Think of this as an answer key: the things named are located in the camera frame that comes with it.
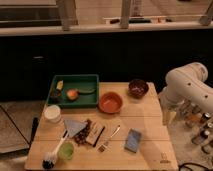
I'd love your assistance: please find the blue sponge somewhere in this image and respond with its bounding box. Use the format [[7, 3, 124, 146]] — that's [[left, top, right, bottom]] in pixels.
[[124, 129, 142, 153]]

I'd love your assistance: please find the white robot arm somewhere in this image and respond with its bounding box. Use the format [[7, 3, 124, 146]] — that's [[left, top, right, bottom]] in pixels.
[[158, 62, 213, 125]]

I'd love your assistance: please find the red bowl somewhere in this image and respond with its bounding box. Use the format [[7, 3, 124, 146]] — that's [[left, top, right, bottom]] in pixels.
[[98, 92, 123, 114]]

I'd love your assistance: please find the dark brown bowl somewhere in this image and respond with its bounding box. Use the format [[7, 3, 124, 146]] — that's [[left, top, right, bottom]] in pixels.
[[128, 79, 149, 98]]

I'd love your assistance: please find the green cucumber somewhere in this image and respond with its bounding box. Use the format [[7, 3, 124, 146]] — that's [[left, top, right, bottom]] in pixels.
[[78, 88, 96, 94]]

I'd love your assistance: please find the green plastic tray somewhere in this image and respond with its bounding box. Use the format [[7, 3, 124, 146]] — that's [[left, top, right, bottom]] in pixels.
[[46, 74, 99, 108]]

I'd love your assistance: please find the red apple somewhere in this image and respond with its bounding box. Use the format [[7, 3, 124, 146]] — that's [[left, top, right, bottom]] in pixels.
[[66, 89, 78, 101]]

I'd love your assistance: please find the metal fork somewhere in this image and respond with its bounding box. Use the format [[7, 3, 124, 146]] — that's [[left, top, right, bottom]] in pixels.
[[97, 124, 121, 153]]

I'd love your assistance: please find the black marker pen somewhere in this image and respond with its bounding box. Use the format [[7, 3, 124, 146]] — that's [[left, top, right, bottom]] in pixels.
[[92, 126, 105, 147]]

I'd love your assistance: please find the yellow banana piece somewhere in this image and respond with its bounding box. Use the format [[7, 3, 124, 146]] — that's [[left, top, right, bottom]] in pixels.
[[56, 80, 63, 90]]

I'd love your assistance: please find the dark round cup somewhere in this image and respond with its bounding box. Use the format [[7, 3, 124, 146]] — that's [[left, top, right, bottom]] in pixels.
[[49, 89, 61, 102]]

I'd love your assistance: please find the grey triangular cloth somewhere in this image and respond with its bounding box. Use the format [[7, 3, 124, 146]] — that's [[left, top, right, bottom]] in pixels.
[[64, 119, 87, 138]]

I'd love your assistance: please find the white cup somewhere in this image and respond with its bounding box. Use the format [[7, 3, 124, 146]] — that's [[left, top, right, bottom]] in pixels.
[[44, 105, 61, 123]]

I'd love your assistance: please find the green cup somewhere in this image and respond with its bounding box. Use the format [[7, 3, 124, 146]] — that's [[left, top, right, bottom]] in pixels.
[[58, 142, 74, 160]]

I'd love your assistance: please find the white dish brush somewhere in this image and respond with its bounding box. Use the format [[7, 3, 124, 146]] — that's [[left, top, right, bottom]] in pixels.
[[42, 132, 68, 170]]

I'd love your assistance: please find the black cable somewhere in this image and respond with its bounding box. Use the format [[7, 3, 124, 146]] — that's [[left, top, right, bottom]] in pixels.
[[178, 162, 212, 171]]

